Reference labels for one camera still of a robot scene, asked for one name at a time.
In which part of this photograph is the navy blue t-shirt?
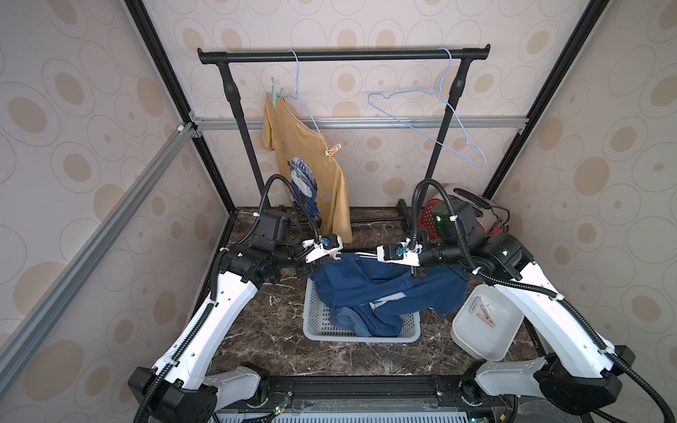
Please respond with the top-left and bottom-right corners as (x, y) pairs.
(310, 254), (470, 337)

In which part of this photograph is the light blue t-shirt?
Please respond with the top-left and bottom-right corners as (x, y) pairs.
(330, 308), (371, 338)

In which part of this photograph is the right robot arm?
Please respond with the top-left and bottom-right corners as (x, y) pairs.
(397, 196), (643, 415)

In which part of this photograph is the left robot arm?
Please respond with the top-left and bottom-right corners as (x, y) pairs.
(128, 210), (343, 422)

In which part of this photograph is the white plastic basket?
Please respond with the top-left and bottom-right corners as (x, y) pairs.
(303, 278), (421, 344)

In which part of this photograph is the white plastic bin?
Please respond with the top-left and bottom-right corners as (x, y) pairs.
(451, 285), (524, 361)

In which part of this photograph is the beige plastic clothespin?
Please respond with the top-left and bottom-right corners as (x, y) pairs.
(469, 295), (495, 328)

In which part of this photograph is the red polka dot toaster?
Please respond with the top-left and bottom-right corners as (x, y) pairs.
(419, 184), (510, 241)

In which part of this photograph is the yellow plastic clothespin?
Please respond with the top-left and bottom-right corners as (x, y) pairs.
(325, 144), (342, 157)

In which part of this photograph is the mustard yellow t-shirt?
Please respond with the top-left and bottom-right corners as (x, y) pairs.
(262, 93), (353, 243)

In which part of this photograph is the teal plastic clothespin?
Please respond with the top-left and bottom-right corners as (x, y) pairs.
(271, 77), (285, 109)

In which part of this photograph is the black clothes rack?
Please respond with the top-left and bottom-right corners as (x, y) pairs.
(197, 46), (490, 213)

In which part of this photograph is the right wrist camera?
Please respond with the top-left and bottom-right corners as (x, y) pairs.
(377, 241), (423, 267)

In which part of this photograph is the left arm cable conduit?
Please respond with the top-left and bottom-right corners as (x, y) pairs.
(131, 173), (323, 423)

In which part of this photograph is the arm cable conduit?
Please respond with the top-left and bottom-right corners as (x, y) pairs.
(410, 178), (677, 423)
(131, 173), (323, 423)

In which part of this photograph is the black toaster power cable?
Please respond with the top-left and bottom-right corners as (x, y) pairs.
(483, 203), (512, 236)

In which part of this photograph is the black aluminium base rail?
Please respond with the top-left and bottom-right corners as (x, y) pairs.
(211, 369), (583, 423)

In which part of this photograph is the pale blue wire hanger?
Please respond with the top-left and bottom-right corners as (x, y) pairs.
(288, 49), (323, 134)

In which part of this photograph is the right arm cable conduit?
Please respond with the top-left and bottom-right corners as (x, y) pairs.
(410, 178), (677, 423)

